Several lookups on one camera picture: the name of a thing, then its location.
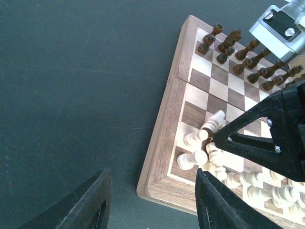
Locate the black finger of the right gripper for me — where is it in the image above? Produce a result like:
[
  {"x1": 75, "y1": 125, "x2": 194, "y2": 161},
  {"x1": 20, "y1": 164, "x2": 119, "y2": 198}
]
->
[{"x1": 211, "y1": 81, "x2": 305, "y2": 183}]

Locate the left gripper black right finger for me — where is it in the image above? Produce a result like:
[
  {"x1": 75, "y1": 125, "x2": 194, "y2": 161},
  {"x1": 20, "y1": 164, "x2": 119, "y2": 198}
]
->
[{"x1": 195, "y1": 169, "x2": 280, "y2": 229}]

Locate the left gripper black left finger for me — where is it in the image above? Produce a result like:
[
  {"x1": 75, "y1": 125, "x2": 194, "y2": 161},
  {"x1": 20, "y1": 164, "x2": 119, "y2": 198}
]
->
[{"x1": 19, "y1": 168, "x2": 112, "y2": 229}]

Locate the pile of light chess pieces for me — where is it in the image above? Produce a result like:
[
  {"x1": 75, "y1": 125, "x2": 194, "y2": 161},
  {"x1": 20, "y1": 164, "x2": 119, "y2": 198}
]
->
[{"x1": 171, "y1": 118, "x2": 305, "y2": 221}]

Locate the row of dark chess pieces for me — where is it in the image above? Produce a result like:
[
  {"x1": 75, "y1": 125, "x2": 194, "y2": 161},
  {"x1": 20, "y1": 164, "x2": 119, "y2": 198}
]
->
[{"x1": 192, "y1": 24, "x2": 305, "y2": 96}]

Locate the wooden chess board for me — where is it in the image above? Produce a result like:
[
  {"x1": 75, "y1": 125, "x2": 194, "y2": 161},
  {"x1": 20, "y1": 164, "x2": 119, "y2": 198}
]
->
[{"x1": 137, "y1": 16, "x2": 305, "y2": 229}]

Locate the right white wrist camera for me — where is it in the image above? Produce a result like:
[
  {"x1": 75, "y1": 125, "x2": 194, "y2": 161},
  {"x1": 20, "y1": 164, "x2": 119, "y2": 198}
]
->
[{"x1": 249, "y1": 0, "x2": 305, "y2": 64}]

